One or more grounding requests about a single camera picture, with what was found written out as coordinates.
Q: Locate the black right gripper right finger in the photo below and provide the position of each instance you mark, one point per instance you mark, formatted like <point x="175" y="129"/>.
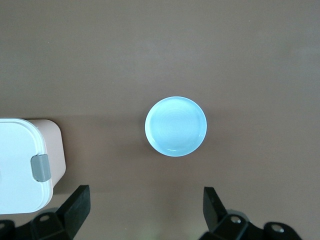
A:
<point x="217" y="220"/>

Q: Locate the light blue round plate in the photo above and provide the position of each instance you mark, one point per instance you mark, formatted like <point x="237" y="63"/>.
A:
<point x="175" y="125"/>

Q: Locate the white lunch box grey latches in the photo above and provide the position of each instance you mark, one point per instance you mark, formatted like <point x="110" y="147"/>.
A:
<point x="17" y="162"/>

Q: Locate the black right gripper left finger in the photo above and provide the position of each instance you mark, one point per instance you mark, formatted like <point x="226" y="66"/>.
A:
<point x="70" y="215"/>

